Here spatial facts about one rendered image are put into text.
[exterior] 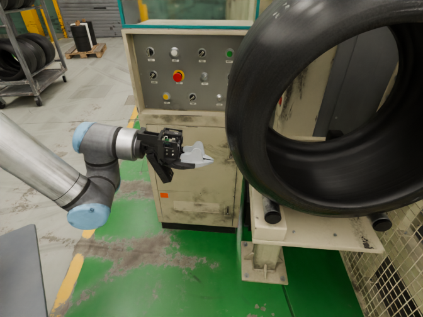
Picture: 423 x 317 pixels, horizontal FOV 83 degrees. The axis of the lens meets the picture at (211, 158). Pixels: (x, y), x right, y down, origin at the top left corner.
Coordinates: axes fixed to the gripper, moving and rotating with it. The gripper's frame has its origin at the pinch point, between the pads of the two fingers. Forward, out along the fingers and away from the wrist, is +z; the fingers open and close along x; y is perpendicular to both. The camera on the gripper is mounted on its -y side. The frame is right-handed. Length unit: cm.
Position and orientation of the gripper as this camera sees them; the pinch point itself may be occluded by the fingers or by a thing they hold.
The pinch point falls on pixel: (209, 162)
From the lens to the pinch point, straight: 67.7
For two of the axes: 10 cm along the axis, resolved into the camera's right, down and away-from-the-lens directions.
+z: 9.9, 1.5, 0.0
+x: 0.9, -5.8, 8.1
